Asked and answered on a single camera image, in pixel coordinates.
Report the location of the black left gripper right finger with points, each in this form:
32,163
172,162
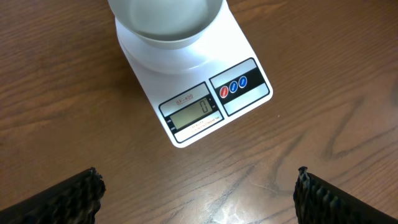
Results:
318,202

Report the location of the white digital kitchen scale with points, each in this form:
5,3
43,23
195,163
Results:
197,89

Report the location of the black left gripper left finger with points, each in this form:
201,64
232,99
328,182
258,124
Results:
75,200

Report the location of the white round bowl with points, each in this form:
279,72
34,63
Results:
167,24

